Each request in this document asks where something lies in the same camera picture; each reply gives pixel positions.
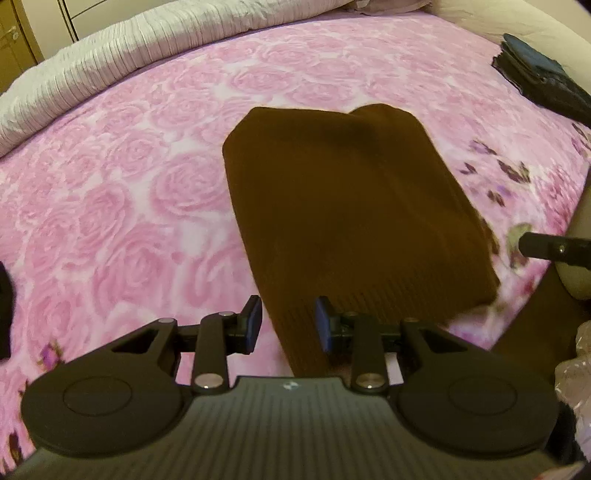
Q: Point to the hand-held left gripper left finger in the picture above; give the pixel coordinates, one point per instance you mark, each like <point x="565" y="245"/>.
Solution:
<point x="253" y="323"/>

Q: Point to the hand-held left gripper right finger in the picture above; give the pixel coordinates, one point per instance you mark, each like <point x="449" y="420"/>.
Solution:
<point x="323" y="323"/>

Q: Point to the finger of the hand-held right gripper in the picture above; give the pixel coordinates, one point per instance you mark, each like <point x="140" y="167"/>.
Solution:
<point x="545" y="247"/>

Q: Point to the brown knit sweater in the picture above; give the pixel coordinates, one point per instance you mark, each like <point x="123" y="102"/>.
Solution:
<point x="346" y="207"/>

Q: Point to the black folded clothes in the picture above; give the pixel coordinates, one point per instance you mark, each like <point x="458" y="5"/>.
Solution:
<point x="545" y="87"/>

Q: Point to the clear plastic bag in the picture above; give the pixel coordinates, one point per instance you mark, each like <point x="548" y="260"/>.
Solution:
<point x="575" y="374"/>

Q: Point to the pink rose print blanket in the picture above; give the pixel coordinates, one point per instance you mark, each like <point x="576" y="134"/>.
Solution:
<point x="138" y="184"/>

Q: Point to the dark cloth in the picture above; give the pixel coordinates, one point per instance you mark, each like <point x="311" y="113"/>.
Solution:
<point x="4" y="309"/>

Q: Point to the grey pillow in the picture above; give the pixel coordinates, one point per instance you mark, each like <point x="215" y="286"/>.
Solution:
<point x="388" y="5"/>

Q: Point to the white ribbed quilt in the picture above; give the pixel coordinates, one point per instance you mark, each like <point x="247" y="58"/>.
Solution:
<point x="92" y="60"/>

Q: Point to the cream wardrobe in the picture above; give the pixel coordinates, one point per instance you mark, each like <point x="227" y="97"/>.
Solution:
<point x="46" y="23"/>

